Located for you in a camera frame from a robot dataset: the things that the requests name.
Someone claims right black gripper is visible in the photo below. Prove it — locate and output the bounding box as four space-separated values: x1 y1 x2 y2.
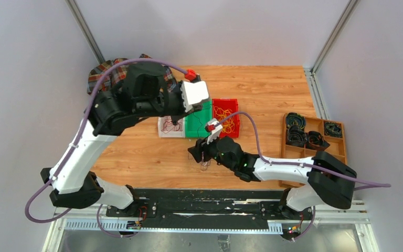
188 132 236 171

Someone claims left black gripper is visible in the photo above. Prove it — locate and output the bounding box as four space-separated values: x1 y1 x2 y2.
136 80 204 125

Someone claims yellow cable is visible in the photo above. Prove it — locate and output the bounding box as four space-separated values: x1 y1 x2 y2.
214 107 237 134

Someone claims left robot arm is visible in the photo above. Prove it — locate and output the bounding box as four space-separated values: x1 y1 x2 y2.
41 58 210 217

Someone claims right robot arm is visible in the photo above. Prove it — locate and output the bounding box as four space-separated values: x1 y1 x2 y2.
188 137 357 219

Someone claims white plastic bin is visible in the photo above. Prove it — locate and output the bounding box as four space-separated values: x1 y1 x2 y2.
157 116 185 138

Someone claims green plastic bin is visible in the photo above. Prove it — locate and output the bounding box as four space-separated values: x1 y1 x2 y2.
184 101 213 138

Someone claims red plastic bin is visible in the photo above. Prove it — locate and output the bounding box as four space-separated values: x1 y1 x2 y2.
212 99 240 138

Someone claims plaid cloth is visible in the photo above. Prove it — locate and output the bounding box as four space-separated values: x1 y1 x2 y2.
87 53 174 95

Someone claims black coiled item lower left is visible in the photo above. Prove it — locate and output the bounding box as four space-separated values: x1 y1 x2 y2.
286 125 307 148

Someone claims black coiled item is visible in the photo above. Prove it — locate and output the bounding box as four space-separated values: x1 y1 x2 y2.
324 121 343 138
285 112 306 130
286 125 307 148
305 131 330 151

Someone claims black coiled item upper left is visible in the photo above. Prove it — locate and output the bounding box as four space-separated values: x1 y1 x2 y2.
285 112 306 130

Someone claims black coiled item centre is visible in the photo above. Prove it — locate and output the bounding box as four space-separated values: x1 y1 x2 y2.
305 131 330 151

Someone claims black coiled item far right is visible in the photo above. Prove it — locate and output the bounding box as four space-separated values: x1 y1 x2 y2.
324 121 343 138

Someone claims wooden compartment tray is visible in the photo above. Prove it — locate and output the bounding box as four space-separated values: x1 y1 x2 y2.
281 112 347 164

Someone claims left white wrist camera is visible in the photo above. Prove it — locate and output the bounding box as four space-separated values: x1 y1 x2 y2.
181 81 210 112

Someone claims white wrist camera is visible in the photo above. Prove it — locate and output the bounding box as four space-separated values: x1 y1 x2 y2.
205 118 223 144
181 81 210 112

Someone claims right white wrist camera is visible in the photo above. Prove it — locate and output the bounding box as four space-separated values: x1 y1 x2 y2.
205 118 223 144

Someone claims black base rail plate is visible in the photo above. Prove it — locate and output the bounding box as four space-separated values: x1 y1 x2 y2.
105 189 312 231

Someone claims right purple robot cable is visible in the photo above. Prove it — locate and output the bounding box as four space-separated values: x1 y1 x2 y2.
205 111 392 242

